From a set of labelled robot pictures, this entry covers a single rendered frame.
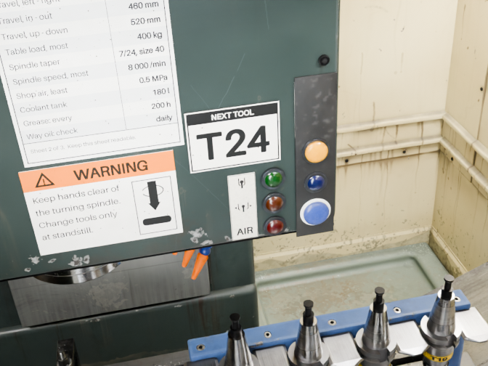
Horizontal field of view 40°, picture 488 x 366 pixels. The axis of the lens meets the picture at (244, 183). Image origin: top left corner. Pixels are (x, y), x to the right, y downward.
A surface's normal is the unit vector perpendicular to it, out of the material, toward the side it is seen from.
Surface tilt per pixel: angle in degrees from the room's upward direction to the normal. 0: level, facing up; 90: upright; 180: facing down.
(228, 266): 90
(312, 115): 90
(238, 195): 90
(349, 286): 0
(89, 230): 90
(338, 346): 0
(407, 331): 0
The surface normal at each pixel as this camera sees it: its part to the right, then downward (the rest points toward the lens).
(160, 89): 0.20, 0.51
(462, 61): -0.98, 0.15
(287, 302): -0.05, -0.84
